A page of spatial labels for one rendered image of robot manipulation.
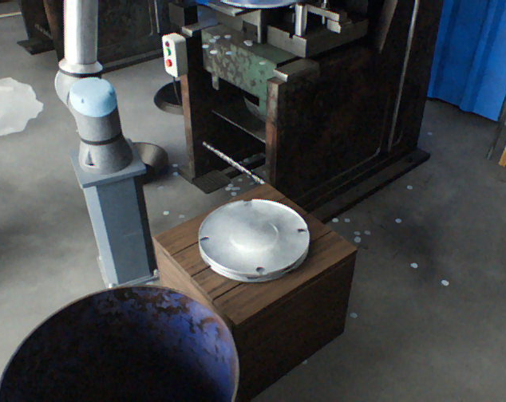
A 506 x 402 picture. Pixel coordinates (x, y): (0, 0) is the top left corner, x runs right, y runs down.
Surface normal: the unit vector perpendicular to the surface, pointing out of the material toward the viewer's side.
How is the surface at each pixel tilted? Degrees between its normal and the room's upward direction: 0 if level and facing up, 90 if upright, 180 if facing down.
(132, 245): 90
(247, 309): 0
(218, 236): 0
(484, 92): 90
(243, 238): 0
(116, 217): 90
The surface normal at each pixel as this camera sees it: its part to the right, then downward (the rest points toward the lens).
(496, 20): 0.07, 0.61
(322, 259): 0.00, -0.79
